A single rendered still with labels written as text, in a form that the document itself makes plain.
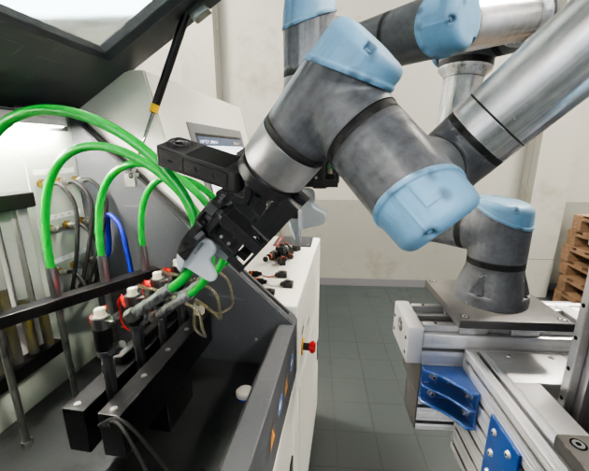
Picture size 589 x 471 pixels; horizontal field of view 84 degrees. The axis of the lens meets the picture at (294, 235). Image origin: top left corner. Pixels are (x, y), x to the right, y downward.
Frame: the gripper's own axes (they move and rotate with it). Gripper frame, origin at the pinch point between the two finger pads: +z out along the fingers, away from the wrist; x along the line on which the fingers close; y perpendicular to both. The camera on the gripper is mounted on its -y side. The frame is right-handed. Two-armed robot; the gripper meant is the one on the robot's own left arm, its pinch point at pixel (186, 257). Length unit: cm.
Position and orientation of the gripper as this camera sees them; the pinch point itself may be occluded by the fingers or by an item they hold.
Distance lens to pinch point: 49.6
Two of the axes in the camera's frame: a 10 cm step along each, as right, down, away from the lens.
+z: -5.8, 5.8, 5.7
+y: 7.3, 6.8, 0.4
